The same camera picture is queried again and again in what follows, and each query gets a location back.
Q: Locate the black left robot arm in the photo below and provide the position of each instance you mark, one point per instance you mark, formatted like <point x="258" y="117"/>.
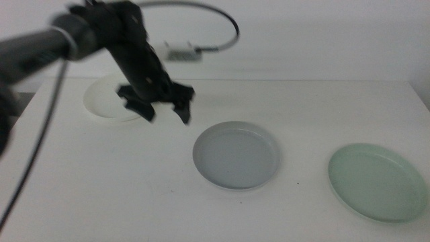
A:
<point x="33" y="50"/>

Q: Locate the grey shallow bowl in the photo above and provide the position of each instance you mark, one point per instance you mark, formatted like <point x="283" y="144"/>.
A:
<point x="235" y="158"/>

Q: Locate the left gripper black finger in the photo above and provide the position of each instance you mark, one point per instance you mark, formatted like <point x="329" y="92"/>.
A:
<point x="183" y="97"/>
<point x="141" y="107"/>

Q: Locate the white shallow bowl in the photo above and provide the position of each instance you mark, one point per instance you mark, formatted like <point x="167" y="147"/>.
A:
<point x="100" y="101"/>

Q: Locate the pale green shallow bowl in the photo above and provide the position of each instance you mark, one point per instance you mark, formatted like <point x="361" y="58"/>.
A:
<point x="376" y="183"/>

